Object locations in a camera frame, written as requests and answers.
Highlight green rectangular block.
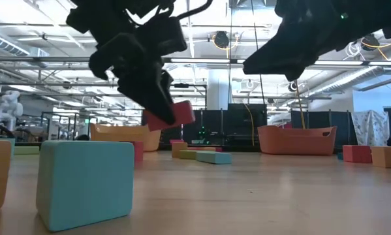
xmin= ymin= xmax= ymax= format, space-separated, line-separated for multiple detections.
xmin=178 ymin=149 xmax=198 ymax=160
xmin=14 ymin=146 xmax=40 ymax=156

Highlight yellow plastic bin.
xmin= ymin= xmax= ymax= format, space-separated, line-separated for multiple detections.
xmin=89 ymin=123 xmax=162 ymax=153

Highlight dark blue partition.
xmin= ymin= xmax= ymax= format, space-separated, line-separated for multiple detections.
xmin=290 ymin=110 xmax=358 ymax=148

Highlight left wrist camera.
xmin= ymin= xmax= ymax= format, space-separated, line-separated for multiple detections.
xmin=142 ymin=16 xmax=188 ymax=57

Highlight black partition panels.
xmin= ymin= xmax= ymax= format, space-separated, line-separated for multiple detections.
xmin=141 ymin=103 xmax=268 ymax=147

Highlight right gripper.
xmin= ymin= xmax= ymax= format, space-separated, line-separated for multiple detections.
xmin=243 ymin=0 xmax=379 ymax=82

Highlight white patterned cloth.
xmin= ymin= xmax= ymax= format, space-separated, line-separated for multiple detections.
xmin=351 ymin=109 xmax=391 ymax=150

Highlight orange-red small cube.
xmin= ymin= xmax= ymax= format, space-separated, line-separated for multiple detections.
xmin=132 ymin=140 xmax=144 ymax=162
xmin=342 ymin=145 xmax=373 ymax=164

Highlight white column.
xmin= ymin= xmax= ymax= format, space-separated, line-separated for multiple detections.
xmin=207 ymin=68 xmax=229 ymax=111

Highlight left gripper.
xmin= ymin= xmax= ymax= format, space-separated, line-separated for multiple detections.
xmin=89 ymin=31 xmax=176 ymax=125

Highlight black ceiling cable reel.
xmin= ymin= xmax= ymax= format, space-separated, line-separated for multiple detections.
xmin=213 ymin=31 xmax=230 ymax=50
xmin=360 ymin=33 xmax=381 ymax=52

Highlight yellow-orange small cube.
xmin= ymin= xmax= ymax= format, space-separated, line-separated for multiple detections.
xmin=171 ymin=142 xmax=189 ymax=159
xmin=370 ymin=146 xmax=391 ymax=169

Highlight light blue rectangular block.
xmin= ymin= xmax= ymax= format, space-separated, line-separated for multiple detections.
xmin=195 ymin=150 xmax=232 ymax=165

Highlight yellow hanging cable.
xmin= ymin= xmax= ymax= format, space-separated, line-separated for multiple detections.
xmin=294 ymin=80 xmax=307 ymax=130

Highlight silver ceiling duct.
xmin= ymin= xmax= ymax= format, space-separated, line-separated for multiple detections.
xmin=0 ymin=31 xmax=49 ymax=58

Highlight orange plastic bin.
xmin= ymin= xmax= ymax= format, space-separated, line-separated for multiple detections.
xmin=257 ymin=125 xmax=338 ymax=156

